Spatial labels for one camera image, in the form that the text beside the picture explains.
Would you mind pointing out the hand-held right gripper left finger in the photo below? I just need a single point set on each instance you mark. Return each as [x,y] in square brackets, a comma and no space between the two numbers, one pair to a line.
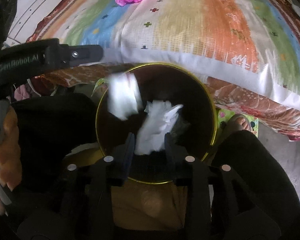
[129,151]

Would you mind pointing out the colourful striped blanket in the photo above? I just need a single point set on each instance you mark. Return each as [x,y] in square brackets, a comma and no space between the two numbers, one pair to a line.
[190,30]

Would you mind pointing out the white headboard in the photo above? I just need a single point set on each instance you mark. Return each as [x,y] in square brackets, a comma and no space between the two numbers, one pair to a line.
[27,12]

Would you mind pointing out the brown bin with yellow rim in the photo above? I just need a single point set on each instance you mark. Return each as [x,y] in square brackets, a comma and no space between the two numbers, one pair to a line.
[192,110]

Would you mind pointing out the person's bare foot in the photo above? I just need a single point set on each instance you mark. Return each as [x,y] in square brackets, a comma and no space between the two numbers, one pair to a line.
[240,123]

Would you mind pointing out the person's left hand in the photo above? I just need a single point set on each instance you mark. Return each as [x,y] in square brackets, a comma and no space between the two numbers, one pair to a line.
[11,150]

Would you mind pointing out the person's right leg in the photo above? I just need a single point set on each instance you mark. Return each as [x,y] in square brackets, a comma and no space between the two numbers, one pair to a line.
[260,175]

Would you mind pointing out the grey white paper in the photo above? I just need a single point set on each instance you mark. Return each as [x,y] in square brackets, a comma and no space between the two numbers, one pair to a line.
[123,95]

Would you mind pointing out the green dotted slipper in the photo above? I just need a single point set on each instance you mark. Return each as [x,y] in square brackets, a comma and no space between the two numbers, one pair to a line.
[223,116]

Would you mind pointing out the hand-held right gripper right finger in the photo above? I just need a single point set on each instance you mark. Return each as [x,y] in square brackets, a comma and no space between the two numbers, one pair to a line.
[169,145]

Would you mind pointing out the striped colourful bedspread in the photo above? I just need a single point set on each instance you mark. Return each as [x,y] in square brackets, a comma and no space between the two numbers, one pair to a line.
[252,100]

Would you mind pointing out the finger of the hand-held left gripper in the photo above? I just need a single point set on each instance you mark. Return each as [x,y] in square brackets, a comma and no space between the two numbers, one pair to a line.
[82,53]

